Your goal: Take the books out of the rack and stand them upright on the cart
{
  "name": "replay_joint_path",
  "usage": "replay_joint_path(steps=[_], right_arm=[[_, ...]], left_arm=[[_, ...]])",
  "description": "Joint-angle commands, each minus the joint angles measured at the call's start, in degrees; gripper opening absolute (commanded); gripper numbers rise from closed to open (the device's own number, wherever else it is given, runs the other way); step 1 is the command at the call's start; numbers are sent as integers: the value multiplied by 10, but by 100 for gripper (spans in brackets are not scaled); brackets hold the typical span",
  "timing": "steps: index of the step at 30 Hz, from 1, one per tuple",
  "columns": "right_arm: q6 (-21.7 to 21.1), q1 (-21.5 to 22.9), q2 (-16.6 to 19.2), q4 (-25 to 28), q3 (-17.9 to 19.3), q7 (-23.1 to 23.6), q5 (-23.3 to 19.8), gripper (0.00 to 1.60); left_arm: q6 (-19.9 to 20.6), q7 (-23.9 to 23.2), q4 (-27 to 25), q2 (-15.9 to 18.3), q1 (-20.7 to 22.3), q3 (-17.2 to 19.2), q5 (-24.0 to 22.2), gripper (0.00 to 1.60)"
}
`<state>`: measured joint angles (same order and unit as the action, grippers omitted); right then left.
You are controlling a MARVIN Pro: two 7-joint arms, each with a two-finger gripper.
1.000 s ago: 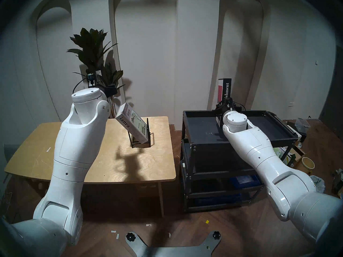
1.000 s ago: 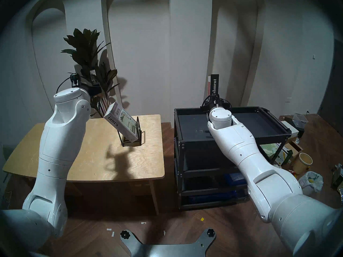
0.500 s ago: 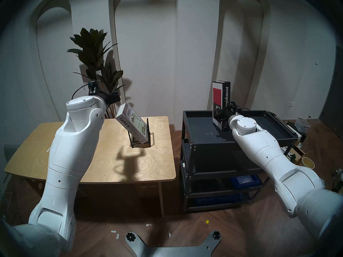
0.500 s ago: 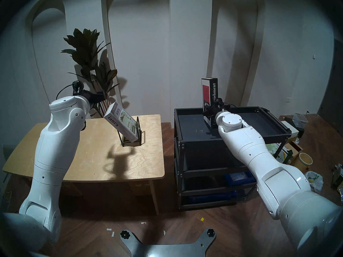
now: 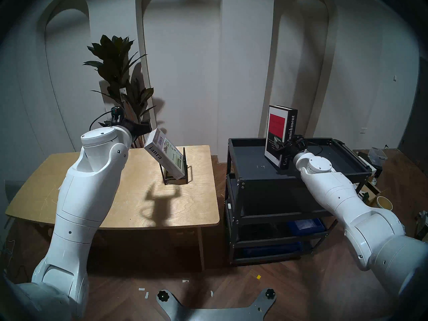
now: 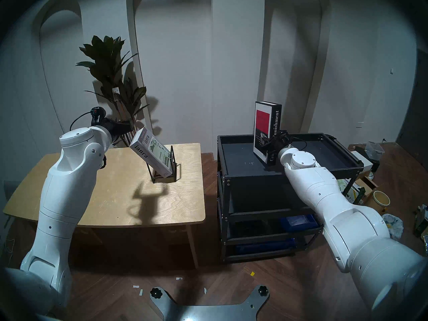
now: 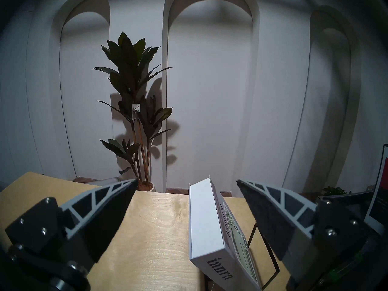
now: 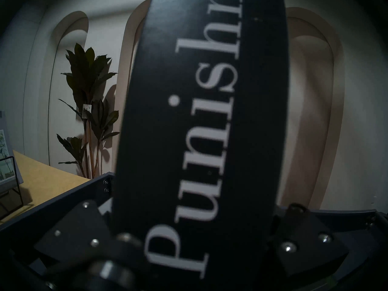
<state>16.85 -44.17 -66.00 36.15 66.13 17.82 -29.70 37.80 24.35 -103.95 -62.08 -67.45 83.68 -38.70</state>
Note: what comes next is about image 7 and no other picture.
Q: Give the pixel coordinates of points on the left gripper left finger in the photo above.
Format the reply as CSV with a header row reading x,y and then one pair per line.
x,y
100,220

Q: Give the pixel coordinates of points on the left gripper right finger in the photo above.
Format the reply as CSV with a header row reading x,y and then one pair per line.
x,y
272,220

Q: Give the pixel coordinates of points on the white ianra book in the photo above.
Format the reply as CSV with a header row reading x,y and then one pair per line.
x,y
206,220

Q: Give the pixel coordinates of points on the black Crime and Punishment book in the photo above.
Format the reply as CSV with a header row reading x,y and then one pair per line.
x,y
382,196

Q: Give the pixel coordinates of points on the light wooden table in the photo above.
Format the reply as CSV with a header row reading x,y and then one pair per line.
x,y
151,232

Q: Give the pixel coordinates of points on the small green plant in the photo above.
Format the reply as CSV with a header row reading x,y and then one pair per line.
x,y
333,191

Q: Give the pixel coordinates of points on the tall dark green potted plant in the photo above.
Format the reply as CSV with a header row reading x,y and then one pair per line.
x,y
130,60

